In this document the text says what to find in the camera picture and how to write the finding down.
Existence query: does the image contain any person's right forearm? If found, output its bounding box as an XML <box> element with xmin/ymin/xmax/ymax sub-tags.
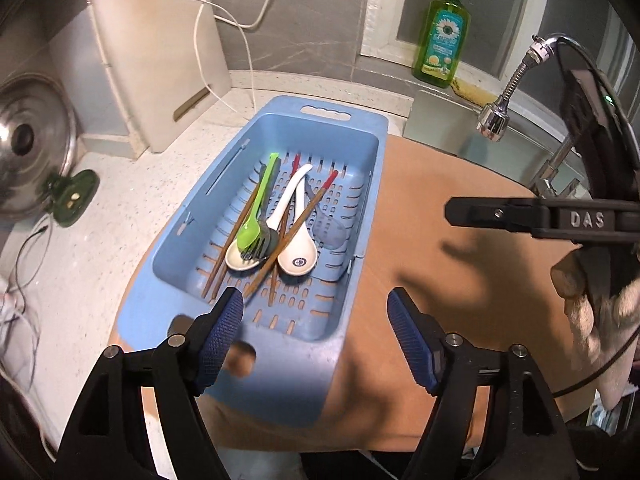
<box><xmin>595</xmin><ymin>330</ymin><xmax>640</xmax><ymax>411</ymax></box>

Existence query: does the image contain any stainless steel sink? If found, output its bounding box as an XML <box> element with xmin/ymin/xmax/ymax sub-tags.
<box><xmin>402</xmin><ymin>87</ymin><xmax>591</xmax><ymax>196</ymax></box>

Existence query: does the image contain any green plastic spoon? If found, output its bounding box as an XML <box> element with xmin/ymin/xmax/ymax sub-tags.
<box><xmin>236</xmin><ymin>153</ymin><xmax>282</xmax><ymax>254</ymax></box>

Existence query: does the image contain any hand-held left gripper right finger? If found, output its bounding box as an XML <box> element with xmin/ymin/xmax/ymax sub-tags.
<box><xmin>387</xmin><ymin>287</ymin><xmax>568</xmax><ymax>480</ymax></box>

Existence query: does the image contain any white ceramic spoon blue mark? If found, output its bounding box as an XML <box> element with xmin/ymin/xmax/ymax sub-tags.
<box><xmin>276</xmin><ymin>175</ymin><xmax>317</xmax><ymax>277</ymax></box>

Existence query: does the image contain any blue plastic drainer basket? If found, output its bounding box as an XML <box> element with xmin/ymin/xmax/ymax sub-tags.
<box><xmin>115</xmin><ymin>95</ymin><xmax>389</xmax><ymax>428</ymax></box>

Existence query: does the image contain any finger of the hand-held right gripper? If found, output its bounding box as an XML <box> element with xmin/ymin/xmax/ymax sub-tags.
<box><xmin>444</xmin><ymin>196</ymin><xmax>557</xmax><ymax>239</ymax></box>

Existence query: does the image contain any yellow sponge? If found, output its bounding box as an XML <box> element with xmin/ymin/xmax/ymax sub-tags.
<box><xmin>451</xmin><ymin>79</ymin><xmax>501</xmax><ymax>107</ymax></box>

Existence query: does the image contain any metal fork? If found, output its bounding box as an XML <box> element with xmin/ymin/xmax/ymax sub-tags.
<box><xmin>241</xmin><ymin>162</ymin><xmax>275</xmax><ymax>262</ymax></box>

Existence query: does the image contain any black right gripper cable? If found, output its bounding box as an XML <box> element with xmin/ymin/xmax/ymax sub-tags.
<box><xmin>552</xmin><ymin>320</ymin><xmax>640</xmax><ymax>396</ymax></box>

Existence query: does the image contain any green dish soap bottle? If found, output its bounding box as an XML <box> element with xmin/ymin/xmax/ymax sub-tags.
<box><xmin>412</xmin><ymin>0</ymin><xmax>472</xmax><ymax>89</ymax></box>

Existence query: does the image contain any brown wooden cutting board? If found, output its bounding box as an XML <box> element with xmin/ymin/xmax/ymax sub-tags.
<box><xmin>112</xmin><ymin>135</ymin><xmax>596</xmax><ymax>456</ymax></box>

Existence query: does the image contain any white cable bundle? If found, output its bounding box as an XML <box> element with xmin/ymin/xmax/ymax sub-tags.
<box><xmin>0</xmin><ymin>285</ymin><xmax>41</xmax><ymax>411</ymax></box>

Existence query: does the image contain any plain white ceramic spoon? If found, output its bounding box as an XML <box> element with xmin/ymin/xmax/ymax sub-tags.
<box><xmin>225</xmin><ymin>163</ymin><xmax>314</xmax><ymax>272</ymax></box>

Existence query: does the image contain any chrome faucet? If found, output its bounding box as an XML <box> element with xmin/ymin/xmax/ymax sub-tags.
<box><xmin>475</xmin><ymin>33</ymin><xmax>623</xmax><ymax>198</ymax></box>

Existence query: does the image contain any person's right hand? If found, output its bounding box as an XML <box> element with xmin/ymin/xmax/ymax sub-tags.
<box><xmin>550</xmin><ymin>251</ymin><xmax>640</xmax><ymax>362</ymax></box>

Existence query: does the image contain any green lid holder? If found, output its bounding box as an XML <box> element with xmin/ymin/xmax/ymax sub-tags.
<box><xmin>46</xmin><ymin>169</ymin><xmax>99</xmax><ymax>229</ymax></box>

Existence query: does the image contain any white power cable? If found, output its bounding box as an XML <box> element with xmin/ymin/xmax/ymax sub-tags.
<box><xmin>75</xmin><ymin>0</ymin><xmax>291</xmax><ymax>116</ymax></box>

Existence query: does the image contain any thin black cable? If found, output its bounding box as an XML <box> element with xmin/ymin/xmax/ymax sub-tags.
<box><xmin>10</xmin><ymin>225</ymin><xmax>51</xmax><ymax>306</ymax></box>

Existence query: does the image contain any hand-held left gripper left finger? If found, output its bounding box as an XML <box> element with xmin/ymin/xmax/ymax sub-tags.
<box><xmin>59</xmin><ymin>287</ymin><xmax>246</xmax><ymax>480</ymax></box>

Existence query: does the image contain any steel pot lid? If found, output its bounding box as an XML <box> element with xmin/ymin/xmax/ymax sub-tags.
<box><xmin>0</xmin><ymin>72</ymin><xmax>78</xmax><ymax>221</ymax></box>

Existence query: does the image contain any person's black clothing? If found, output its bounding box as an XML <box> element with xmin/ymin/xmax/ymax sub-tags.
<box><xmin>565</xmin><ymin>412</ymin><xmax>636</xmax><ymax>480</ymax></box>

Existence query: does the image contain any white plastic cutting board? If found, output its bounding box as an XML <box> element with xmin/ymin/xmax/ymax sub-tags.
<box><xmin>89</xmin><ymin>0</ymin><xmax>233</xmax><ymax>154</ymax></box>

